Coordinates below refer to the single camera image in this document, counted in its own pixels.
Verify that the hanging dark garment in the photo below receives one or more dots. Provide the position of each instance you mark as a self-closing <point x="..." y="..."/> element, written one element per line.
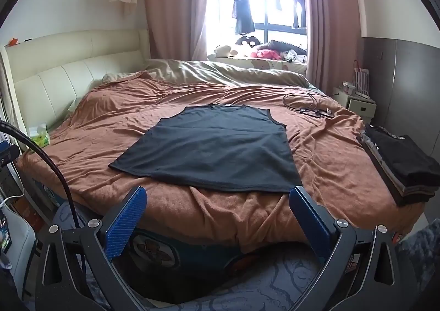
<point x="241" y="12"/>
<point x="300" y="16"/>

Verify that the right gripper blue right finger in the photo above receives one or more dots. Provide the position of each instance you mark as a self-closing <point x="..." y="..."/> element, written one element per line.
<point x="315" y="222"/>

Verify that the green tissue pack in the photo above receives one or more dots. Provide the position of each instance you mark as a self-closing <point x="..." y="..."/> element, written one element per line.
<point x="39" y="134"/>

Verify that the clutter on window sill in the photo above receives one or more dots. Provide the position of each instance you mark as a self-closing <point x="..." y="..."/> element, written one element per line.
<point x="251" y="47"/>

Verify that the white bedside table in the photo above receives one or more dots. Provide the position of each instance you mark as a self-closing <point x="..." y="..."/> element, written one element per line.
<point x="347" y="96"/>

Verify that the pink curtain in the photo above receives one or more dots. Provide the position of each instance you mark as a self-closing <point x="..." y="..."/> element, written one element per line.
<point x="177" y="29"/>
<point x="334" y="41"/>

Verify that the stack of folded dark clothes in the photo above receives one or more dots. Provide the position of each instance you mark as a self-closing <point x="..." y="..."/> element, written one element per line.
<point x="409" y="173"/>

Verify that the right pink curtain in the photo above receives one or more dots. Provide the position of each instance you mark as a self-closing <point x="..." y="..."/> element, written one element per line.
<point x="334" y="41"/>

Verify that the hanging dark garment left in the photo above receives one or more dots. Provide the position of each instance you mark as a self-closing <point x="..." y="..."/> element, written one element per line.
<point x="241" y="12"/>

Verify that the black sleeveless shirt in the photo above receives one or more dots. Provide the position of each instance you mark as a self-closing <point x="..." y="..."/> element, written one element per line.
<point x="227" y="148"/>

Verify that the left pink curtain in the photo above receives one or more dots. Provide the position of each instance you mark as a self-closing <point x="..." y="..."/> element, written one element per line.
<point x="177" y="29"/>

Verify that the cream leather headboard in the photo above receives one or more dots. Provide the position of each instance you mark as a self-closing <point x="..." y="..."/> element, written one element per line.
<point x="44" y="76"/>

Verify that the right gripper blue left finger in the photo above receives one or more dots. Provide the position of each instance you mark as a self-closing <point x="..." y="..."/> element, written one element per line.
<point x="118" y="224"/>

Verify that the orange-brown fleece blanket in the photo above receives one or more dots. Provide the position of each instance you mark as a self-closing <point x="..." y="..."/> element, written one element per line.
<point x="334" y="168"/>

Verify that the beige duvet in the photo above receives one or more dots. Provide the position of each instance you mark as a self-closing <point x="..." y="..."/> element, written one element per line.
<point x="184" y="73"/>

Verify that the hanging dark garment right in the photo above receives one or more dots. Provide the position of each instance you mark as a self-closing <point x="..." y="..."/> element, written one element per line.
<point x="300" y="16"/>

